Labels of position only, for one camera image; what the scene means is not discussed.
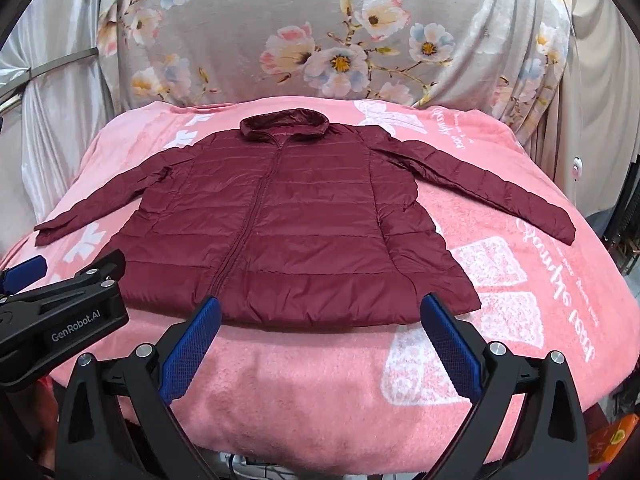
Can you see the pink printed blanket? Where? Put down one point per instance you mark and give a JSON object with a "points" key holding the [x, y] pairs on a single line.
{"points": [[310, 385]]}

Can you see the silver satin curtain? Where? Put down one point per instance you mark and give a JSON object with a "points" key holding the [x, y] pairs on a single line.
{"points": [[65, 135]]}

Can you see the grey floral cloth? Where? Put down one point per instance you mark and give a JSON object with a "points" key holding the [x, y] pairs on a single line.
{"points": [[300, 25]]}

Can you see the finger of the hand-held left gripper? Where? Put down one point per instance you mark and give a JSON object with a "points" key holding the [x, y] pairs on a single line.
{"points": [[95, 272], [22, 270]]}

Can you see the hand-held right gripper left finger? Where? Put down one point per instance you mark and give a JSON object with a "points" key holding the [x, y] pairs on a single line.
{"points": [[192, 347]]}

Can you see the small white device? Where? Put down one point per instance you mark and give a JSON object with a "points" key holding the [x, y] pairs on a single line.
{"points": [[578, 165]]}

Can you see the beige curtain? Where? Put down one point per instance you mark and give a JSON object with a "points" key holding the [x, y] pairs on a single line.
{"points": [[600, 110]]}

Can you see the orange packet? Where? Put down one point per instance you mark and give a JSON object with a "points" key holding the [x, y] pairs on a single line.
{"points": [[612, 437]]}

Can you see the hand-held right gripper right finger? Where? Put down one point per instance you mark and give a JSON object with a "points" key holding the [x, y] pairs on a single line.
{"points": [[450, 345]]}

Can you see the maroon puffer jacket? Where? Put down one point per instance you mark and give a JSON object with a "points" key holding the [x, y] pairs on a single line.
{"points": [[300, 220]]}

